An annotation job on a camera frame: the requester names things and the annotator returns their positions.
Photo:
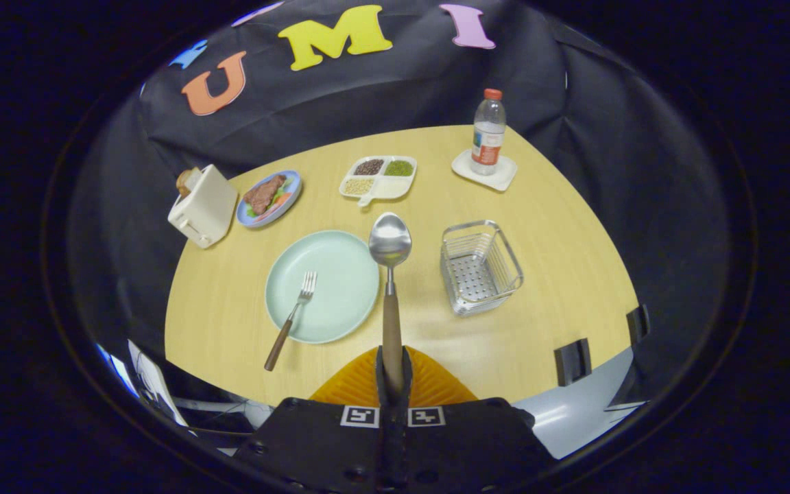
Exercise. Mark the black backdrop cloth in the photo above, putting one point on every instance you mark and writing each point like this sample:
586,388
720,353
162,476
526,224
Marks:
367,96

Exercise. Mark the small blue plate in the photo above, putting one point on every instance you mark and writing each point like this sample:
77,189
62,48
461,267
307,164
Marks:
290,182

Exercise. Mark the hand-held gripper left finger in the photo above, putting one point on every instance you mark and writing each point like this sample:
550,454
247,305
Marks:
319,446

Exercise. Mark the white sectioned dish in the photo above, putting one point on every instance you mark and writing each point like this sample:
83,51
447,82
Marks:
388,186

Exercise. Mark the pile of dark red beans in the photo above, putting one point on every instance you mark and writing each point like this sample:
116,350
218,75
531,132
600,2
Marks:
369,167

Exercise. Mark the pile of pale soybeans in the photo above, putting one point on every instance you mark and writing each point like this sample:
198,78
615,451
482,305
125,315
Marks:
358,186

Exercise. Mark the large pale green plate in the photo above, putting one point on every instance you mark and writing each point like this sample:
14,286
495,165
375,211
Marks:
340,274

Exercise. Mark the toasted bread slice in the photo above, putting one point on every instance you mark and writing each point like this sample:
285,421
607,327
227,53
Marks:
186,180

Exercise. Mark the cream white toaster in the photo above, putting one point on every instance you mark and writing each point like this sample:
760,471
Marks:
206,206

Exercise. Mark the clear bottle with red cap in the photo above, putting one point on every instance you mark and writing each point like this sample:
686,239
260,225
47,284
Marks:
488,137

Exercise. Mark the white square coaster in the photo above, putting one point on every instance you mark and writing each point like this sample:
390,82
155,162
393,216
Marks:
463,168

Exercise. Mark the brown steak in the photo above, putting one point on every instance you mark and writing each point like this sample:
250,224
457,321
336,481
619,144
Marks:
263,194

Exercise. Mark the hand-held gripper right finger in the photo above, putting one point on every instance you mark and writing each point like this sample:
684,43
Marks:
463,446

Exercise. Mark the black table clamp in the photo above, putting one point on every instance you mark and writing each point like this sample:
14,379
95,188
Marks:
638,324
572,361

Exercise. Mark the pile of green beans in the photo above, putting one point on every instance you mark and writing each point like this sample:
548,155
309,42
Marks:
399,168

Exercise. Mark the green and orange vegetable garnish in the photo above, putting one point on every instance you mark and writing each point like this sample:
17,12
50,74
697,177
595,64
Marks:
284,200

